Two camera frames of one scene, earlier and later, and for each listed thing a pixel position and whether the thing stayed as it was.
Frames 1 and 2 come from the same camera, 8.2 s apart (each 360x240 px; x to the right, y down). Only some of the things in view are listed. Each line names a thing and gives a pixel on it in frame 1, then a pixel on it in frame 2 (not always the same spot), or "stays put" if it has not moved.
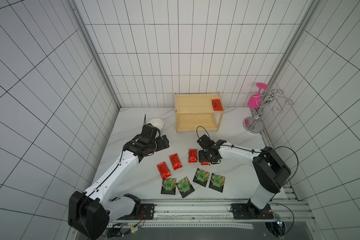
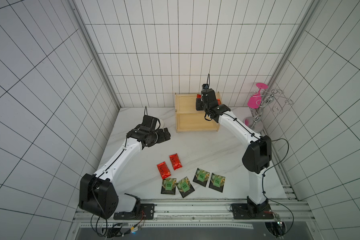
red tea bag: [163, 170] stays put
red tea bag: [175, 161] stays put
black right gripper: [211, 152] → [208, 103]
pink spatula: [254, 102] stays put
